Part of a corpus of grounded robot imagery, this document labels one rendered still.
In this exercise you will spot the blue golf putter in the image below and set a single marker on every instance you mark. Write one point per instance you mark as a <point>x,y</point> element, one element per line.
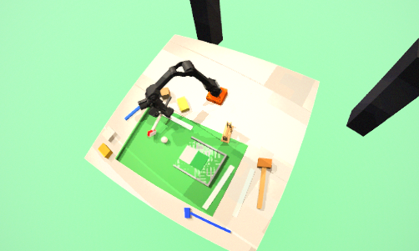
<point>187,214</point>

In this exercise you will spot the green putting mat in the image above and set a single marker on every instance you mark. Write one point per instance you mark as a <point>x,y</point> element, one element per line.
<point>153,160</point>

